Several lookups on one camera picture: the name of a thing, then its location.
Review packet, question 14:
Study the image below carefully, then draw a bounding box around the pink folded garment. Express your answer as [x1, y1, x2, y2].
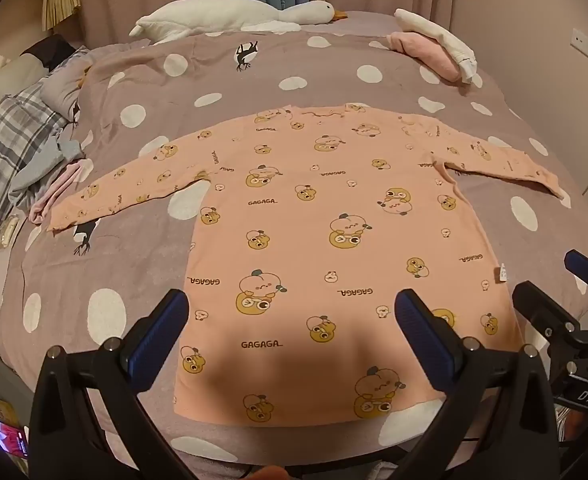
[385, 31, 467, 83]

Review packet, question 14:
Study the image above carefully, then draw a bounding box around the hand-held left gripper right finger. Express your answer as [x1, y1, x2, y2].
[389, 287, 560, 480]

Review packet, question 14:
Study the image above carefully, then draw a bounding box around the plaid cloth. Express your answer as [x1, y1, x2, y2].
[0, 80, 74, 286]

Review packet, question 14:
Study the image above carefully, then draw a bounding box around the white folded garment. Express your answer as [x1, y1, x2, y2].
[393, 8, 477, 84]

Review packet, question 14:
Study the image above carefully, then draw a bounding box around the mauve polka-dot blanket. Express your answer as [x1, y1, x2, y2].
[0, 10, 588, 466]

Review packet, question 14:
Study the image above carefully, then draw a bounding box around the phone with lit screen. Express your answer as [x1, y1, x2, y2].
[0, 407, 29, 461]

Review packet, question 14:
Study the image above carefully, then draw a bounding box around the grey pillow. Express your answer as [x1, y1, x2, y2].
[0, 52, 49, 111]

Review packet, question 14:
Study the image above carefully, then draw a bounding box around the white goose plush toy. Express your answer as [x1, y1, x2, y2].
[128, 0, 349, 45]

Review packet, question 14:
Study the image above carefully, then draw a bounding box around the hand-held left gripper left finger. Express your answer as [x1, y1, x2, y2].
[28, 287, 195, 480]

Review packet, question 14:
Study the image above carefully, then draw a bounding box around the black cloth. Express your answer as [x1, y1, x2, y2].
[24, 35, 89, 72]

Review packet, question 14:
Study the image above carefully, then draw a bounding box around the light blue cloth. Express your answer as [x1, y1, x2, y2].
[8, 135, 84, 206]

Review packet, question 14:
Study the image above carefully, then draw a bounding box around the peach cartoon-print long-sleeve shirt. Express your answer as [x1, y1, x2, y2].
[48, 102, 565, 428]

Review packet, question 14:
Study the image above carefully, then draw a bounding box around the pale pink cloth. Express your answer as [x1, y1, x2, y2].
[28, 159, 94, 226]

